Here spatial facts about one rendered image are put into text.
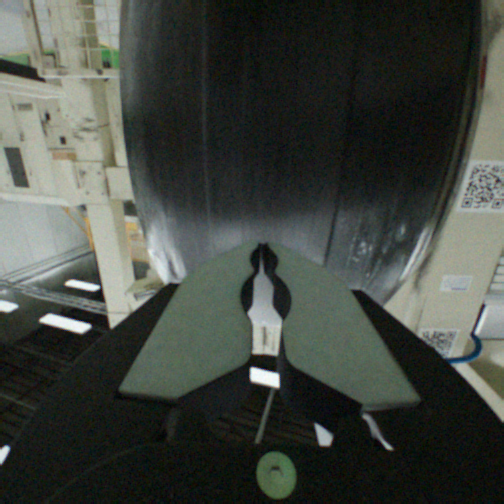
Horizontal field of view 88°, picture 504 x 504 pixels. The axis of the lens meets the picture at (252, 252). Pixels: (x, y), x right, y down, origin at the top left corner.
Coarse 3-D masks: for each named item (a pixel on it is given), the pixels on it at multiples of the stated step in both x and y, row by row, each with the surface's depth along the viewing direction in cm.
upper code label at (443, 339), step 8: (424, 328) 48; (432, 328) 48; (440, 328) 48; (424, 336) 48; (432, 336) 48; (440, 336) 48; (448, 336) 48; (456, 336) 48; (432, 344) 49; (440, 344) 49; (448, 344) 49; (440, 352) 50; (448, 352) 50
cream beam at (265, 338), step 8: (256, 328) 80; (264, 328) 81; (272, 328) 80; (280, 328) 80; (256, 336) 81; (264, 336) 82; (272, 336) 81; (256, 344) 82; (264, 344) 83; (272, 344) 82; (256, 352) 83; (264, 352) 83; (272, 352) 83
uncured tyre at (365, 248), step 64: (128, 0) 19; (192, 0) 16; (256, 0) 16; (320, 0) 16; (384, 0) 16; (448, 0) 16; (128, 64) 20; (192, 64) 17; (256, 64) 17; (320, 64) 17; (384, 64) 17; (448, 64) 17; (128, 128) 21; (192, 128) 18; (256, 128) 18; (320, 128) 18; (384, 128) 18; (448, 128) 18; (192, 192) 20; (256, 192) 19; (320, 192) 19; (384, 192) 19; (448, 192) 21; (192, 256) 23; (320, 256) 22; (384, 256) 22
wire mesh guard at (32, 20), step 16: (32, 0) 65; (80, 0) 64; (32, 16) 65; (48, 16) 65; (32, 32) 66; (48, 48) 68; (64, 48) 68; (80, 48) 68; (96, 48) 68; (112, 48) 68; (80, 64) 69
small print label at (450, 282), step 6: (444, 276) 44; (450, 276) 44; (456, 276) 44; (462, 276) 44; (468, 276) 44; (444, 282) 44; (450, 282) 44; (456, 282) 44; (462, 282) 44; (468, 282) 44; (444, 288) 45; (450, 288) 45; (456, 288) 45; (462, 288) 45; (468, 288) 45
